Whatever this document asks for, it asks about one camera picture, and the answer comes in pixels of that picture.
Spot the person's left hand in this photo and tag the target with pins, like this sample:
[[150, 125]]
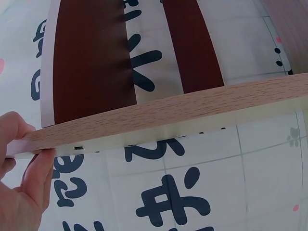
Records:
[[19, 207]]

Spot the person's left fingers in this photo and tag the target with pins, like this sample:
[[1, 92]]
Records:
[[38, 173]]

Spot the person's left thumb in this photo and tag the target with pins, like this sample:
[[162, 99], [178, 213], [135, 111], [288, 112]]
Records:
[[10, 126]]

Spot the long pale wood-grain board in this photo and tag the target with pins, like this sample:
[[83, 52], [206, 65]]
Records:
[[144, 120]]

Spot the wide dark brown panel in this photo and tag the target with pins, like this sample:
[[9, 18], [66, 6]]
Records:
[[91, 60]]

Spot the narrow dark brown panel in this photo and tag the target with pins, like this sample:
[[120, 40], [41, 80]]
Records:
[[197, 48]]

